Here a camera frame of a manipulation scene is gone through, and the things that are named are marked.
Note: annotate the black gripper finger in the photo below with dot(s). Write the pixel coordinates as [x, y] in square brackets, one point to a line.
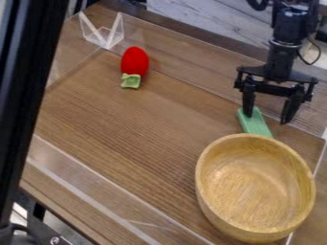
[248, 99]
[291, 107]

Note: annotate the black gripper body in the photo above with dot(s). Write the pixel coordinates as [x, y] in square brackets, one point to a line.
[280, 87]

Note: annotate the green stick block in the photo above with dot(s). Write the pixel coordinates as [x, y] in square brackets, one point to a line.
[254, 124]

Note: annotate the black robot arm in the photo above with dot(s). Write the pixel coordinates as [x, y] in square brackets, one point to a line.
[294, 23]

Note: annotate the brown wooden bowl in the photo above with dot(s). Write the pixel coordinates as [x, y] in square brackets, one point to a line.
[254, 186]

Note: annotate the red plush strawberry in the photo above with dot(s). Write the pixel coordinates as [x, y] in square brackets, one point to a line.
[134, 66]

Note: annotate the clear acrylic tray wall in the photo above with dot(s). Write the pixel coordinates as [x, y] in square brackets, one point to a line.
[112, 157]

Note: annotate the clear acrylic corner bracket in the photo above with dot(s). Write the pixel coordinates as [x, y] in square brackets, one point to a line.
[104, 37]

